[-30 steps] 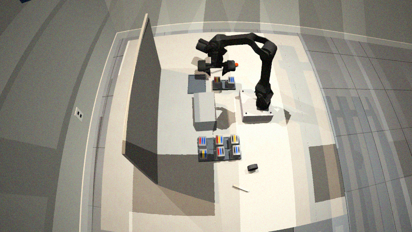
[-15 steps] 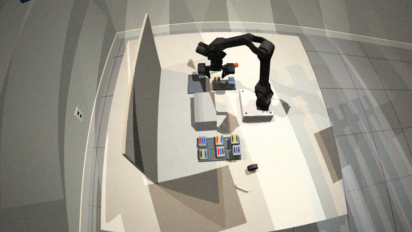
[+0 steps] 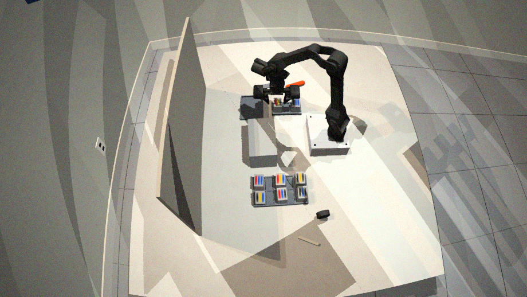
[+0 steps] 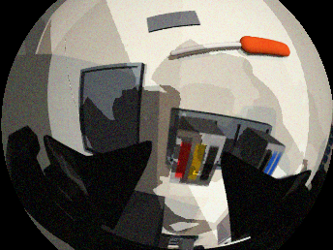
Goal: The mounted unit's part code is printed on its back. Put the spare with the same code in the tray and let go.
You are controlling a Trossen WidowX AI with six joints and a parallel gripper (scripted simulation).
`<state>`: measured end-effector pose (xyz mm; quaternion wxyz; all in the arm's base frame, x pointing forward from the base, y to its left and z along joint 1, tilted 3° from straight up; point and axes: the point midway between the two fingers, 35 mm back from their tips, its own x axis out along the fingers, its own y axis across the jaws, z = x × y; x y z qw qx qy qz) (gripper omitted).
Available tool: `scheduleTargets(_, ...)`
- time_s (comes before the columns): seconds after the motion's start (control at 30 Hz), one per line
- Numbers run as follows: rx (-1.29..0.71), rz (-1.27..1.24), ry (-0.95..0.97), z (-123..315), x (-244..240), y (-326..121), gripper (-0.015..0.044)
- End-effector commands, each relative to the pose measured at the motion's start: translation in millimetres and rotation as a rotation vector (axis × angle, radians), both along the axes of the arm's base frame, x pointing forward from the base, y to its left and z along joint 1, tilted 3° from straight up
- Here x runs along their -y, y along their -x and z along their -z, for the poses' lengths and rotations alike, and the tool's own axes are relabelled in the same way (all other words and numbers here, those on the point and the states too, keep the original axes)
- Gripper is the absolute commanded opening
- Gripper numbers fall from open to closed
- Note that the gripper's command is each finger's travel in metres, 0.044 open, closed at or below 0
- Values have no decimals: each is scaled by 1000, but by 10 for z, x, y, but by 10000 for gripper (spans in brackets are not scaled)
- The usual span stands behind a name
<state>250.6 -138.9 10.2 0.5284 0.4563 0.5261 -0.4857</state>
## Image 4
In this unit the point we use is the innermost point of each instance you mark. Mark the grey flat panel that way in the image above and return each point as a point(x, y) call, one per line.
point(25, 104)

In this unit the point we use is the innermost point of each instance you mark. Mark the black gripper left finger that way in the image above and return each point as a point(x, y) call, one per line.
point(107, 179)

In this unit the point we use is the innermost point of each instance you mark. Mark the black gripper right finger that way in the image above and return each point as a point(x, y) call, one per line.
point(252, 195)

